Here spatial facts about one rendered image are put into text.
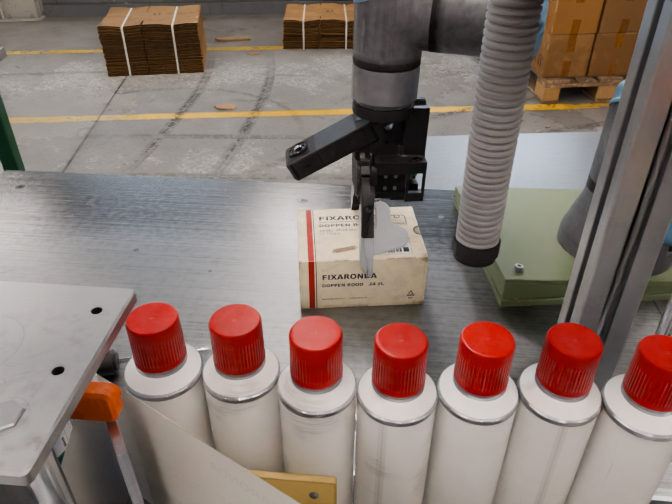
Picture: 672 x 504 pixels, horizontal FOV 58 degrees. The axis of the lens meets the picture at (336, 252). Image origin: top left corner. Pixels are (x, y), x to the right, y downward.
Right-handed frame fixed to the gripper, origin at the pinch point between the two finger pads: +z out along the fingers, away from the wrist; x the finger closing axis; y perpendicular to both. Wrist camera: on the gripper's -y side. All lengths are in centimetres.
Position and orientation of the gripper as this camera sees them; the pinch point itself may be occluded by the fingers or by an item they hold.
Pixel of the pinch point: (358, 245)
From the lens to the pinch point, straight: 79.9
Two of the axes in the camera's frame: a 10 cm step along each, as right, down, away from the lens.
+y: 10.0, -0.2, 0.6
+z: -0.2, 8.2, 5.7
